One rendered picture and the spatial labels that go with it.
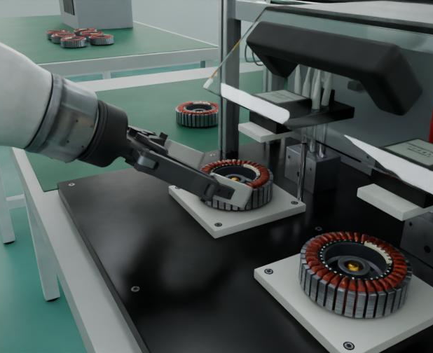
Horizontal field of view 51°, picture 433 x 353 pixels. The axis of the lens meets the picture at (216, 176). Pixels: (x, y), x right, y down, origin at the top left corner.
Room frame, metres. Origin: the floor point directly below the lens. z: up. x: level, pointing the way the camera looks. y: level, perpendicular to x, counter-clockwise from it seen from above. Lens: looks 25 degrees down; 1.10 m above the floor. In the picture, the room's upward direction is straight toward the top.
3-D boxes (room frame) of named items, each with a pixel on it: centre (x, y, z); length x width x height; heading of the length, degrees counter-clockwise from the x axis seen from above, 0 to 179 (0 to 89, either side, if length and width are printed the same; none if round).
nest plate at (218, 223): (0.61, -0.03, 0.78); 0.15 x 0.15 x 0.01; 29
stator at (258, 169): (0.61, -0.03, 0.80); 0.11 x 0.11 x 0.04
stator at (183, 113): (1.06, 0.04, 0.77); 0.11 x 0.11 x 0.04
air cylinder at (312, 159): (0.68, -0.15, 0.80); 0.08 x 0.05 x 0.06; 29
